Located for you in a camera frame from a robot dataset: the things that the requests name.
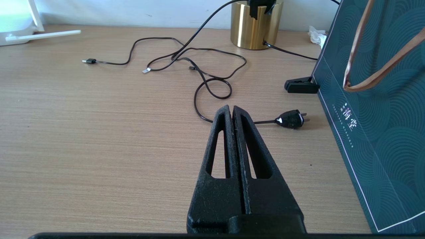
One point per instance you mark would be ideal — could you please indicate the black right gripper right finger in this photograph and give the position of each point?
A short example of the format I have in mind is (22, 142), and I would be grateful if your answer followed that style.
(265, 199)

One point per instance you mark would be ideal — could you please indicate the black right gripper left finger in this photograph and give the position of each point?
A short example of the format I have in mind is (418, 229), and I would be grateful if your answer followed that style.
(215, 199)

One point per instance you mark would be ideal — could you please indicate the white router with four antennas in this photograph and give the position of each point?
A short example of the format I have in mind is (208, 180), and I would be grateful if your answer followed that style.
(16, 33)

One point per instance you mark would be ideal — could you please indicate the dark blue framed board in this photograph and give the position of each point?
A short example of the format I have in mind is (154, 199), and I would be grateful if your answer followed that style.
(382, 149)

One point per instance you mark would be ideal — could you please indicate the crumpled white tissue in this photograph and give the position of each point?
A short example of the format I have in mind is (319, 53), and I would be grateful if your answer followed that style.
(317, 35)

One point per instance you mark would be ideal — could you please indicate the black junction box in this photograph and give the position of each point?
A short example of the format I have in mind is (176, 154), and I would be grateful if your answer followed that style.
(260, 6)

